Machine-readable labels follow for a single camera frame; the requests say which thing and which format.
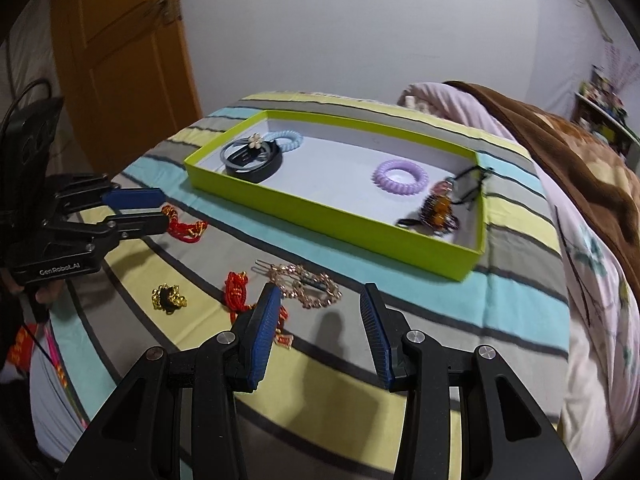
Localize brown fleece blanket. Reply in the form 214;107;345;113
442;80;640;291

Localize red bracelet with gold beads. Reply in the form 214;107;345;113
161;204;210;247

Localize black wristband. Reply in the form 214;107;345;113
225;140;284;183

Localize red woven knot bracelet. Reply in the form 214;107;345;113
222;270;293;352

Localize blue spiral hair tie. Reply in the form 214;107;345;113
265;129;304;153

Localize orange wooden door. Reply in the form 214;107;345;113
50;0;203;133

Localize white wall pipe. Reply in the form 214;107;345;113
580;0;613;43

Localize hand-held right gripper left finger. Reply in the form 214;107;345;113
60;282;283;480

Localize grey hair band white flower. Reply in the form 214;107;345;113
221;132;273;166

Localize purple spiral hair tie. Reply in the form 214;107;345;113
371;158;430;195

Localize amber bead hair tie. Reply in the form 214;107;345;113
397;180;463;235

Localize person's left hand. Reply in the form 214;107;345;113
37;280;67;307

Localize floral white quilt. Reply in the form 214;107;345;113
397;82;640;451

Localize pink flower branches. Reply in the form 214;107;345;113
602;42;636;86

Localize striped bed sheet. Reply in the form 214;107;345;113
30;91;573;480

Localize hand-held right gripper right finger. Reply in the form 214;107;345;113
359;282;583;480

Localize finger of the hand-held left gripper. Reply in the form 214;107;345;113
42;211;170;262
52;173;167;217

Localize rose gold hair clip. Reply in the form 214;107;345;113
267;263;342;311

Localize lime green shallow box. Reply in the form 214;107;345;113
183;109;488;281

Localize cluttered shelf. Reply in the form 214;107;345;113
572;65;640;156

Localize black and gold scrunchie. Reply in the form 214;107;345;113
151;283;189;315

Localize thin black hair tie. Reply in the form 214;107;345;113
447;164;495;206

